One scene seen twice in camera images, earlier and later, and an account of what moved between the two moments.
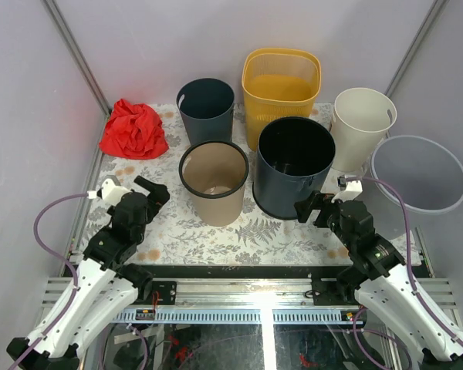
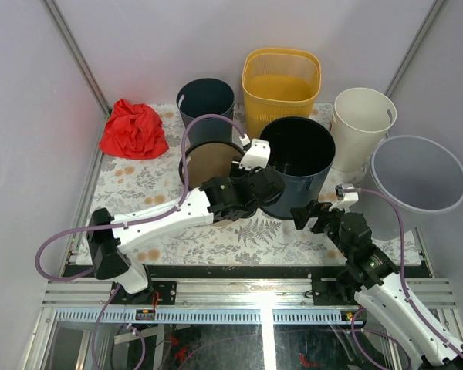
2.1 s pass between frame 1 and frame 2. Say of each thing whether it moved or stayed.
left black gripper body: moved
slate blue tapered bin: stayed
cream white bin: stayed
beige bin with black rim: stayed
